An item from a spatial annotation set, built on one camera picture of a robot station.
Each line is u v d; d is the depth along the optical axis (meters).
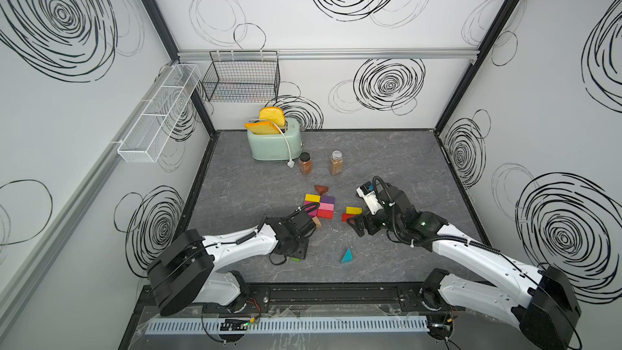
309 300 0.74
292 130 0.99
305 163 0.99
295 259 0.80
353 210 0.94
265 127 0.93
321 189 0.97
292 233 0.64
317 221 0.88
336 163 0.98
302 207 0.69
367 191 0.69
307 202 0.96
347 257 0.81
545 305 0.39
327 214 0.93
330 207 0.93
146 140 0.71
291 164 1.04
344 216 0.91
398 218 0.59
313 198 0.97
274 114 0.98
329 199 0.97
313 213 0.76
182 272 0.42
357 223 0.69
